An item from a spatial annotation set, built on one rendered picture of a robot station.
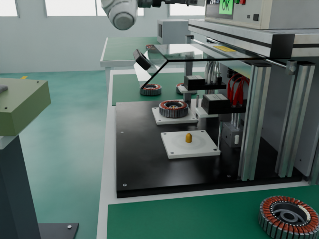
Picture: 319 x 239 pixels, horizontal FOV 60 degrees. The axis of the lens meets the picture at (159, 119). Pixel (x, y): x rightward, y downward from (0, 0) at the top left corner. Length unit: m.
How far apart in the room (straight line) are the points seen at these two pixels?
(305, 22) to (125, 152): 0.57
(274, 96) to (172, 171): 0.38
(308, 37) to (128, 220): 0.52
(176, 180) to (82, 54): 4.99
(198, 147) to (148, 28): 4.78
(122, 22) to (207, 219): 0.74
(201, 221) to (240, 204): 0.11
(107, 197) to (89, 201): 1.22
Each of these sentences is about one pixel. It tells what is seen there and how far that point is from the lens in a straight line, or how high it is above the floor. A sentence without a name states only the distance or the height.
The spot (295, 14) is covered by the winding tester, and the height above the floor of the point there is 1.15.
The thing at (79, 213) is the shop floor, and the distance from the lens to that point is 1.84.
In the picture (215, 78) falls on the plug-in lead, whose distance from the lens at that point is 1.05.
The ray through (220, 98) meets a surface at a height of 0.92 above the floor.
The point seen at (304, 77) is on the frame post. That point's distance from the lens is 0.67.
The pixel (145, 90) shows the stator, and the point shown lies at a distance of 1.37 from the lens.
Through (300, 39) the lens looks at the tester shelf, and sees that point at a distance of 0.63.
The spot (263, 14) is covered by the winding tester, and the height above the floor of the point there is 1.15.
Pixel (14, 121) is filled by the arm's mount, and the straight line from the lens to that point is 1.07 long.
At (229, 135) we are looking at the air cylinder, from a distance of 0.86.
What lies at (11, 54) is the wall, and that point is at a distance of 5.85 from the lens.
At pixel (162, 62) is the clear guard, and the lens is 0.59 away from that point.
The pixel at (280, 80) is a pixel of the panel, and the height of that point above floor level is 0.97.
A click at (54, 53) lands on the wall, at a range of 5.64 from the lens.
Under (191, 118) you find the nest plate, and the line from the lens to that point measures 1.03.
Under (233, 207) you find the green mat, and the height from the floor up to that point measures 0.75.
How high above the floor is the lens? 1.17
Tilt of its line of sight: 22 degrees down
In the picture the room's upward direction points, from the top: straight up
